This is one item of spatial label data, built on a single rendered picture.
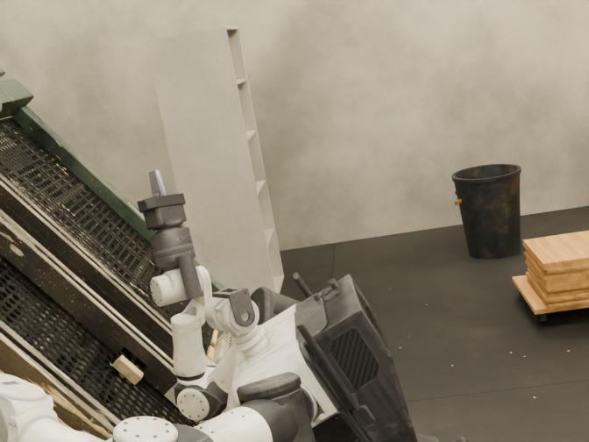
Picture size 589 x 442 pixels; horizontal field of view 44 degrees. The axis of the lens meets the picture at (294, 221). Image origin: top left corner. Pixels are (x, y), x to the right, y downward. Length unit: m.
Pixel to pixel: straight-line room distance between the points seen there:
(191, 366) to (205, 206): 3.80
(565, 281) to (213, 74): 2.70
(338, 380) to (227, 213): 4.23
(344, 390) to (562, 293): 3.36
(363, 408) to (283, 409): 0.23
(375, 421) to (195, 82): 4.19
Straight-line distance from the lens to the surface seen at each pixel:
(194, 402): 1.67
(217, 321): 1.33
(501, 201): 5.69
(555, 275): 4.46
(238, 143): 5.29
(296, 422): 1.13
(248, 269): 5.50
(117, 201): 2.94
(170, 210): 1.61
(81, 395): 1.70
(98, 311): 2.06
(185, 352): 1.66
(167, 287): 1.58
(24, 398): 1.05
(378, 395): 1.30
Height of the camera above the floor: 1.87
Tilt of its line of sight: 14 degrees down
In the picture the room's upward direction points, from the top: 10 degrees counter-clockwise
